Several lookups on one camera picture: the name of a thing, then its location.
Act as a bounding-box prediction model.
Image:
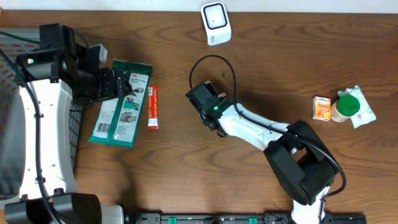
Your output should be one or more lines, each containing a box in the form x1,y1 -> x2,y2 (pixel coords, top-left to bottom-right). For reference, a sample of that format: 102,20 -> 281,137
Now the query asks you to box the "white green packet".
89,60 -> 153,148

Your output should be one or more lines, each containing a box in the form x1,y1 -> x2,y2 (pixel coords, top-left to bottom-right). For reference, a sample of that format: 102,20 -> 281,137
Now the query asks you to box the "red orange stick packet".
148,85 -> 159,129

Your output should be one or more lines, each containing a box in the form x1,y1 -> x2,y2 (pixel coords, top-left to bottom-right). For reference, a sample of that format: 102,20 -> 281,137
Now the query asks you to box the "light green tissue packet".
338,85 -> 376,128

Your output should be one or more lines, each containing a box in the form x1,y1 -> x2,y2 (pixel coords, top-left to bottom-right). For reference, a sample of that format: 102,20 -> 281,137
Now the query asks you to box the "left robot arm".
4,23 -> 132,223

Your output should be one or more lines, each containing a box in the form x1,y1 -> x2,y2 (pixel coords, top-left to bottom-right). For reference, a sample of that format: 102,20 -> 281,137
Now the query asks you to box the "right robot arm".
193,95 -> 344,223

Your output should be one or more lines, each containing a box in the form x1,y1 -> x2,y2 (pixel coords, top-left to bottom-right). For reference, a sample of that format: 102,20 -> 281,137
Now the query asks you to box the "white barcode scanner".
200,1 -> 232,46

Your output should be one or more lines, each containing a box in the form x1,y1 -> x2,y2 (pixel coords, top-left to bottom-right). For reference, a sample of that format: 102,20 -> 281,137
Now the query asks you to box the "grey plastic mesh basket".
1,24 -> 82,200

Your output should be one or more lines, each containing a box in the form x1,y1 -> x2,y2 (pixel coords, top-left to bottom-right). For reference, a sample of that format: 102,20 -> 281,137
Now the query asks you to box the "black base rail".
124,213 -> 368,224

